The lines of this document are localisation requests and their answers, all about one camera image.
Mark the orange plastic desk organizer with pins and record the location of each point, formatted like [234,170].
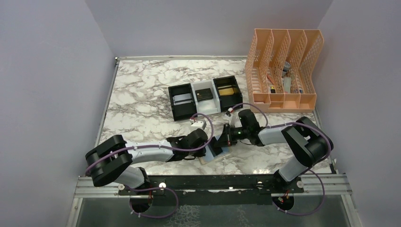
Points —
[279,70]

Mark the black white card tray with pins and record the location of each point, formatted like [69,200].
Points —
[208,107]

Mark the gold card in tray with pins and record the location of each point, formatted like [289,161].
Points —
[226,91]

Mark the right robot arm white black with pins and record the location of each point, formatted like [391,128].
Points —
[307,142]

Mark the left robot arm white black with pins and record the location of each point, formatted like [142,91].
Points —
[111,160]

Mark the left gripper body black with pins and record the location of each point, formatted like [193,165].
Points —
[198,152]

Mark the silver card in tray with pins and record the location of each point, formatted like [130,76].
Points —
[182,99]

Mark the black card in tray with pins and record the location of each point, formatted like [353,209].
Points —
[203,94]

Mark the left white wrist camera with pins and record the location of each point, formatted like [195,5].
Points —
[197,124]

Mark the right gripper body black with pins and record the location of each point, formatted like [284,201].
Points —
[240,133]

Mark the grey tape roll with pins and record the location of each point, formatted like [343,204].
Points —
[286,68]

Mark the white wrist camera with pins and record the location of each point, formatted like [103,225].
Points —
[197,124]
[231,116]

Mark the black metal base rail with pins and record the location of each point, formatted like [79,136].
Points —
[168,190]

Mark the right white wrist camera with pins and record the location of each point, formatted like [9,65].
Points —
[231,116]

